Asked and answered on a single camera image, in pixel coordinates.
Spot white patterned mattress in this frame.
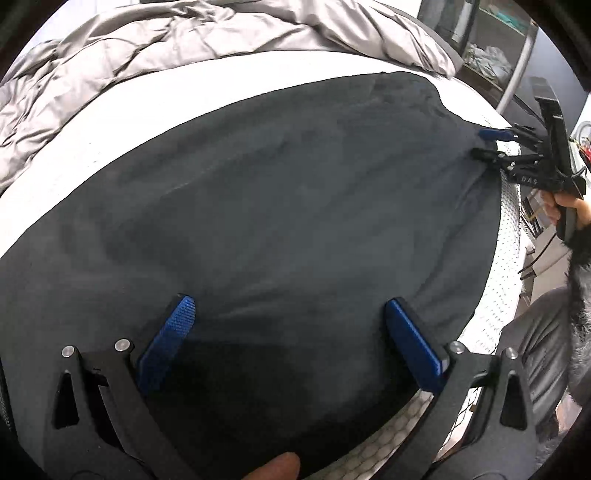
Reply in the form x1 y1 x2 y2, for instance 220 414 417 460
0 50 532 480

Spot person's left hand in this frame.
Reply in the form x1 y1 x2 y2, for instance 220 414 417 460
243 452 301 480

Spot dark glass wardrobe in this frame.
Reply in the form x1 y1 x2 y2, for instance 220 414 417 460
418 0 539 113

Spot person's right hand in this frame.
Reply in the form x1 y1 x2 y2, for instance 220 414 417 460
541 191 590 230

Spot grey duvet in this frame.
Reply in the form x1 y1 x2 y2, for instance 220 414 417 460
1 1 462 189

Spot black pants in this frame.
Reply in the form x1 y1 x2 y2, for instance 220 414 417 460
0 71 505 480

